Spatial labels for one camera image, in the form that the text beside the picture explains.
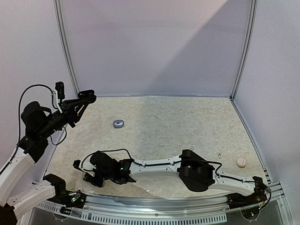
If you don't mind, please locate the aluminium front rail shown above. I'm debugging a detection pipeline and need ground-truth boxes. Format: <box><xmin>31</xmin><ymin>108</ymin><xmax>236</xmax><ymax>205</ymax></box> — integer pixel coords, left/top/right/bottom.
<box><xmin>22</xmin><ymin>182</ymin><xmax>293</xmax><ymax>225</ymax></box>

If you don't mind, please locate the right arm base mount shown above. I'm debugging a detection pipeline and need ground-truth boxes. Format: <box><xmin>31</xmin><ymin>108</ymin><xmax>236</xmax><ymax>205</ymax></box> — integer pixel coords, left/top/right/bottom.
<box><xmin>226</xmin><ymin>188</ymin><xmax>267</xmax><ymax>209</ymax></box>

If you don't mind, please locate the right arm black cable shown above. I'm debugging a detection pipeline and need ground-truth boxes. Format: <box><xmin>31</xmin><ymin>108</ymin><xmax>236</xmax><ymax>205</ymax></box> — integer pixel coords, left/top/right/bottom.
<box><xmin>81</xmin><ymin>148</ymin><xmax>258</xmax><ymax>182</ymax></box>

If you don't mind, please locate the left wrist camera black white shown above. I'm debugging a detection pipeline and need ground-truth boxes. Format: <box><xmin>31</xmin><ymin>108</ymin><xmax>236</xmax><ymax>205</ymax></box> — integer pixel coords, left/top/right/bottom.
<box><xmin>52</xmin><ymin>81</ymin><xmax>65</xmax><ymax>113</ymax></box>

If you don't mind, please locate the right aluminium corner post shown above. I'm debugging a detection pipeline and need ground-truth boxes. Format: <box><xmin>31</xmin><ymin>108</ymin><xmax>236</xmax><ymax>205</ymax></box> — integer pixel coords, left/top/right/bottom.
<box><xmin>230</xmin><ymin>0</ymin><xmax>257</xmax><ymax>101</ymax></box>

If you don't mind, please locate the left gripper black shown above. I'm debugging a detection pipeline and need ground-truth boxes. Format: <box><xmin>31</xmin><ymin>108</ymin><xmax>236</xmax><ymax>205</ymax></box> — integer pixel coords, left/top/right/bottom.
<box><xmin>37</xmin><ymin>97</ymin><xmax>88</xmax><ymax>138</ymax></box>

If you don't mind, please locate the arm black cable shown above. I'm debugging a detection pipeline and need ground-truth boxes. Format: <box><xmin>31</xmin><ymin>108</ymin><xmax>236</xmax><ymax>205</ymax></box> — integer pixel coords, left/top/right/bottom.
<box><xmin>9</xmin><ymin>84</ymin><xmax>56</xmax><ymax>169</ymax></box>
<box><xmin>81</xmin><ymin>148</ymin><xmax>258</xmax><ymax>182</ymax></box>

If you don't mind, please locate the aluminium corner post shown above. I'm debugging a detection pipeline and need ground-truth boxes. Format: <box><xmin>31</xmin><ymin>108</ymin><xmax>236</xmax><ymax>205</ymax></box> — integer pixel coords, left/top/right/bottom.
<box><xmin>230</xmin><ymin>0</ymin><xmax>257</xmax><ymax>101</ymax></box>
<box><xmin>53</xmin><ymin>0</ymin><xmax>80</xmax><ymax>95</ymax></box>

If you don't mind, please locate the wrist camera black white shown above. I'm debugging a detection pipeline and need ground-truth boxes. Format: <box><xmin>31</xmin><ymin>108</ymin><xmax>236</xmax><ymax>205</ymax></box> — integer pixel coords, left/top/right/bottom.
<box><xmin>52</xmin><ymin>81</ymin><xmax>65</xmax><ymax>113</ymax></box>
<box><xmin>73</xmin><ymin>159</ymin><xmax>95</xmax><ymax>172</ymax></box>

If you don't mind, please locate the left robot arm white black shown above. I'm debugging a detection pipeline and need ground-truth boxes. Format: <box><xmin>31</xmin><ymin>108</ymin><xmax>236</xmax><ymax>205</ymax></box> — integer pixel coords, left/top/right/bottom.
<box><xmin>0</xmin><ymin>95</ymin><xmax>96</xmax><ymax>225</ymax></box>

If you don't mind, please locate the black oval charging case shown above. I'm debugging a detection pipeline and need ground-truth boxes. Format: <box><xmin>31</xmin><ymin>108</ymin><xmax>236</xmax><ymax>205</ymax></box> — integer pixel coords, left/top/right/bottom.
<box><xmin>77</xmin><ymin>90</ymin><xmax>97</xmax><ymax>104</ymax></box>

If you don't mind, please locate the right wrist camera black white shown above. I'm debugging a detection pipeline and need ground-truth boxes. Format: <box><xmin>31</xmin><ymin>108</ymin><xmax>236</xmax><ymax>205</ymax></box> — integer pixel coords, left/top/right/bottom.
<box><xmin>73</xmin><ymin>159</ymin><xmax>95</xmax><ymax>172</ymax></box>

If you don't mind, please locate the pink round charging case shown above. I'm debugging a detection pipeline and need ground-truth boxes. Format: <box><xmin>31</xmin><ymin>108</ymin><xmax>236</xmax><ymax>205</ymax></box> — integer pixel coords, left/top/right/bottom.
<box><xmin>236</xmin><ymin>157</ymin><xmax>246</xmax><ymax>168</ymax></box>

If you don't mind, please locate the left aluminium corner post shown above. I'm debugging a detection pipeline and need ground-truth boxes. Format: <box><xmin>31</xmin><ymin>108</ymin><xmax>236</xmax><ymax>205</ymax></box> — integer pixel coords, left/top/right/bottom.
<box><xmin>53</xmin><ymin>0</ymin><xmax>80</xmax><ymax>95</ymax></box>

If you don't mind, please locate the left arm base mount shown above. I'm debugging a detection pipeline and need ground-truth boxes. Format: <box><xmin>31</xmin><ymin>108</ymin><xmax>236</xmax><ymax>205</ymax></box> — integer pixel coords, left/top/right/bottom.
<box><xmin>48</xmin><ymin>190</ymin><xmax>87</xmax><ymax>209</ymax></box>

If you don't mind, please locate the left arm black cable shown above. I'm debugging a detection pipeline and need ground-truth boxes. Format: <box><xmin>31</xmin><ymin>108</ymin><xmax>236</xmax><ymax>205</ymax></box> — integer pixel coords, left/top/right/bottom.
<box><xmin>9</xmin><ymin>84</ymin><xmax>56</xmax><ymax>169</ymax></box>

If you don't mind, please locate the purple earbud charging case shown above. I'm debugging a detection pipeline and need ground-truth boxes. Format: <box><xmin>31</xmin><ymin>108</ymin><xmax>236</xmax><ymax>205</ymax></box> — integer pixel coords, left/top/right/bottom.
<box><xmin>113</xmin><ymin>120</ymin><xmax>125</xmax><ymax>128</ymax></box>

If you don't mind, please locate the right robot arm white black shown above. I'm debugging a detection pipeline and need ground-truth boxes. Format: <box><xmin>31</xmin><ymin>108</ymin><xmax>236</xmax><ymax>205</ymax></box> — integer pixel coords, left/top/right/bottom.
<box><xmin>78</xmin><ymin>149</ymin><xmax>270</xmax><ymax>204</ymax></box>

